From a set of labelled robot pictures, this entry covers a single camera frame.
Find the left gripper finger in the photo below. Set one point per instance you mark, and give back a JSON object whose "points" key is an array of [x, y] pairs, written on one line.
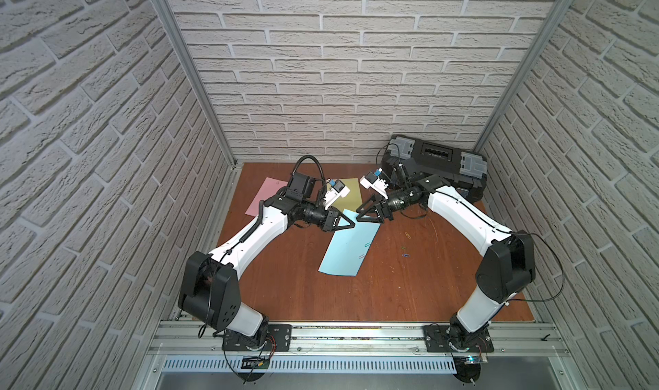
{"points": [[344, 220], [337, 228]]}

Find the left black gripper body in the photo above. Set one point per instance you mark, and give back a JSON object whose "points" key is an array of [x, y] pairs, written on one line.
{"points": [[329, 218]]}

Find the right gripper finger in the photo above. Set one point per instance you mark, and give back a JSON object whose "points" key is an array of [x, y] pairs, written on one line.
{"points": [[368, 219], [368, 209]]}

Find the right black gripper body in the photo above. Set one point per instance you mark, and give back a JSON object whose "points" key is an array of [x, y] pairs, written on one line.
{"points": [[386, 211]]}

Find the yellow paper sheet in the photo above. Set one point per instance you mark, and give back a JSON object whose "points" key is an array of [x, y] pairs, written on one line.
{"points": [[353, 200]]}

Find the light blue paper sheet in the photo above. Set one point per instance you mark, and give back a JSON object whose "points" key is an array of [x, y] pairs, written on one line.
{"points": [[341, 257]]}

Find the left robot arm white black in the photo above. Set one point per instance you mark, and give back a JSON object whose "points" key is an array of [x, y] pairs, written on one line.
{"points": [[210, 288]]}

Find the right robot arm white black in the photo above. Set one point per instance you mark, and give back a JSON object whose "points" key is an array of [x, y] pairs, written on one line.
{"points": [[508, 257]]}

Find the pink paper sheet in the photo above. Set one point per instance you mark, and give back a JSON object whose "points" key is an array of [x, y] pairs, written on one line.
{"points": [[268, 188]]}

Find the black plastic toolbox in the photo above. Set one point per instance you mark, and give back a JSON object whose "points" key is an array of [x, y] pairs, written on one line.
{"points": [[465, 171]]}

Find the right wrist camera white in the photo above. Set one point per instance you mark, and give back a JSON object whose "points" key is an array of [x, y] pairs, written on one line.
{"points": [[375, 181]]}

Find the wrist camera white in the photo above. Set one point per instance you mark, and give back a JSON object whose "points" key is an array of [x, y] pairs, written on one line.
{"points": [[336, 189], [375, 181]]}

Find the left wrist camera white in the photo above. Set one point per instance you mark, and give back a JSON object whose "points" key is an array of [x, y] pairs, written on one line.
{"points": [[336, 189]]}

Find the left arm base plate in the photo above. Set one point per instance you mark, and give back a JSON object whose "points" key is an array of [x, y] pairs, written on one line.
{"points": [[276, 337]]}

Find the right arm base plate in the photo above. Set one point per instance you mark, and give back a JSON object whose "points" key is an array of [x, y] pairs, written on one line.
{"points": [[452, 338]]}

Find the aluminium front rail frame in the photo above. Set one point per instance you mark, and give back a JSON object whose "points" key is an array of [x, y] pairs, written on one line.
{"points": [[353, 348]]}

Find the left corner aluminium post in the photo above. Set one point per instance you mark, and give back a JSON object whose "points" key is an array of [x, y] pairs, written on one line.
{"points": [[177, 41]]}

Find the corner aluminium post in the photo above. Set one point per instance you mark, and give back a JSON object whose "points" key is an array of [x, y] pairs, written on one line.
{"points": [[177, 41], [554, 17]]}

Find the right corner aluminium post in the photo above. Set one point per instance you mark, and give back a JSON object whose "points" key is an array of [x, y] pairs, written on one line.
{"points": [[554, 17]]}

